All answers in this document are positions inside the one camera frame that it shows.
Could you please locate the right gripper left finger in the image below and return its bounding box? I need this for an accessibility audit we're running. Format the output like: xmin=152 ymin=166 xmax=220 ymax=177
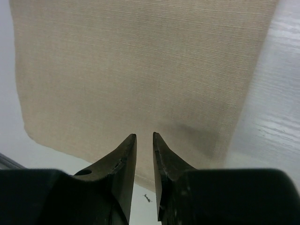
xmin=0 ymin=134 xmax=137 ymax=225

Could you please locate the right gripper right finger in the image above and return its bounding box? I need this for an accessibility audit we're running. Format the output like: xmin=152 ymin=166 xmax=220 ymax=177
xmin=153 ymin=132 xmax=300 ymax=225

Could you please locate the beige cloth napkin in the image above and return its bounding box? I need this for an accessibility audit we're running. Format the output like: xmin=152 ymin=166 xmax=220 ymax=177
xmin=9 ymin=0 xmax=277 ymax=190

